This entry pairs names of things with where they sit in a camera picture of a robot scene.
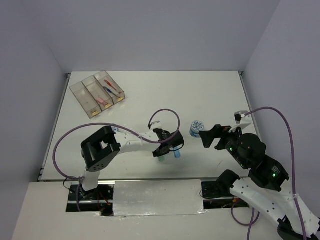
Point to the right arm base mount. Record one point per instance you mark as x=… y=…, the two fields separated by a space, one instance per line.
x=216 y=193

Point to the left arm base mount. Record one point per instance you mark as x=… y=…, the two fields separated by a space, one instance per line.
x=98 y=200

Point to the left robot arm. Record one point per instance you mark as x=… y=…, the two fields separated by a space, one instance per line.
x=99 y=150

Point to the blue ink jar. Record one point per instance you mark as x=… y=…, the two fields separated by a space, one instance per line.
x=115 y=129
x=195 y=128

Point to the red gel pen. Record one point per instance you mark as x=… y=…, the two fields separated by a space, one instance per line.
x=110 y=85

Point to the blue correction tape case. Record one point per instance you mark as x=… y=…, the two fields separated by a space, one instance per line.
x=177 y=153

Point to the clear three-compartment organizer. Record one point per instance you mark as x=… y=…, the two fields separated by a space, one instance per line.
x=88 y=90

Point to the blue gel pen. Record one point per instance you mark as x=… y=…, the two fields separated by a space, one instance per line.
x=110 y=91

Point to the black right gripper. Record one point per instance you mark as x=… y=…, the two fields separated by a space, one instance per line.
x=217 y=130

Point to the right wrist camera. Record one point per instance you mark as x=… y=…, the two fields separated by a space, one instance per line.
x=242 y=121

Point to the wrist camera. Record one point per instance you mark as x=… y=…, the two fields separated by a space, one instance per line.
x=242 y=121
x=154 y=125

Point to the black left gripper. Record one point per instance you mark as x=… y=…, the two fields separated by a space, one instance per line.
x=156 y=154

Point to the silver tape sheet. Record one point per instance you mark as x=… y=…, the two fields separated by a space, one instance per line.
x=157 y=198

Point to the green correction tape case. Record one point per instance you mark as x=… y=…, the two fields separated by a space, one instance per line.
x=161 y=158

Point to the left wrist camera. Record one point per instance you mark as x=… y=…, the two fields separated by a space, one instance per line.
x=154 y=125

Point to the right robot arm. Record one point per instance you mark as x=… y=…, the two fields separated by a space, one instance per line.
x=291 y=216

